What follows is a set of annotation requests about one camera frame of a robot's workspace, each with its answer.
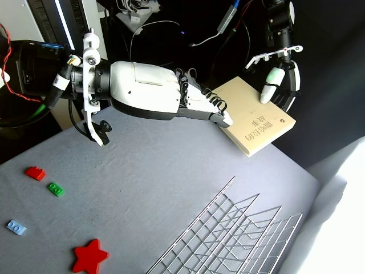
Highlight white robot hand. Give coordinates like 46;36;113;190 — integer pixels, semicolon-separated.
259;61;301;112
109;61;234;128

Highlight beige book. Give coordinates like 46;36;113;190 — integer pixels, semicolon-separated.
211;75;297;158

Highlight grey table cloth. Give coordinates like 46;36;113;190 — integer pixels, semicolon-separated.
0;74;322;274

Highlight green toy block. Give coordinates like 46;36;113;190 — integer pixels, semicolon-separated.
47;182;66;198

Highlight red toy block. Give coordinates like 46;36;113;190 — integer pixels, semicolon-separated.
24;166;46;182

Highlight white backdrop cloth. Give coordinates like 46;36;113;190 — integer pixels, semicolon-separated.
285;136;365;274

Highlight red star toy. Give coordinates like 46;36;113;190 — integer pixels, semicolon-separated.
72;238;110;274

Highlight light blue toy block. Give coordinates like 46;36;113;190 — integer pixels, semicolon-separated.
6;219;27;236

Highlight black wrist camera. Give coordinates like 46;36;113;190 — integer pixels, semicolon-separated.
82;119;112;146

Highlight thin white cable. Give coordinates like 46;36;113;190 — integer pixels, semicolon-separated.
129;19;182;65

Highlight white box with cables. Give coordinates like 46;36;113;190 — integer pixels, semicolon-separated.
115;0;160;34

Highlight silver adapter with white cable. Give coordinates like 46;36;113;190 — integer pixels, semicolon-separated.
188;0;242;48

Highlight white wire rack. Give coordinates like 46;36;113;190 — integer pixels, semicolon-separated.
145;176;303;274

